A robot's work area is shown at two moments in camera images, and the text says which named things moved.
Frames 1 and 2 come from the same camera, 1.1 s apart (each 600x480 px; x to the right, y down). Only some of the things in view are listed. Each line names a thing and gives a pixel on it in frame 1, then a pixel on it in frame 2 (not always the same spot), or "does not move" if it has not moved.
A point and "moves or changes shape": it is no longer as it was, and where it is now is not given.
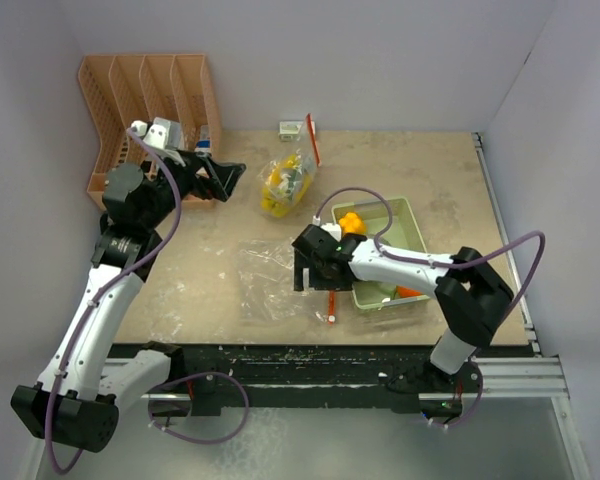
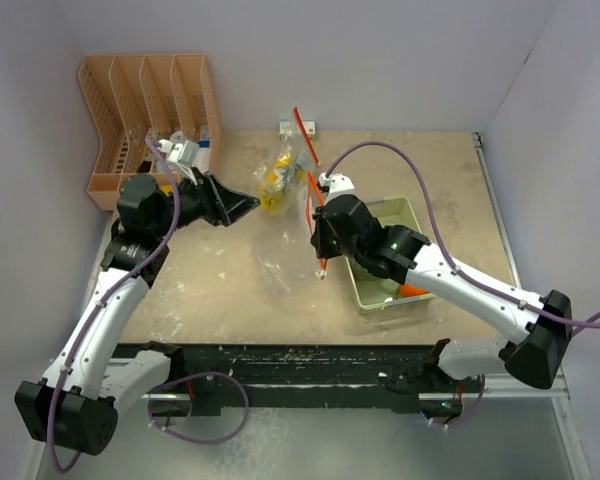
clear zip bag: (287, 179) moves or changes shape
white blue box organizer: (204, 143) does not move
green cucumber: (291, 182) → (298, 172)
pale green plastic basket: (403, 233) does not move
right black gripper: (342, 284) → (323, 250)
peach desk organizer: (122, 89) does not move
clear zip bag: (265, 282) → (281, 242)
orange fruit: (405, 292) does not move
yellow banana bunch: (270, 200) does not move
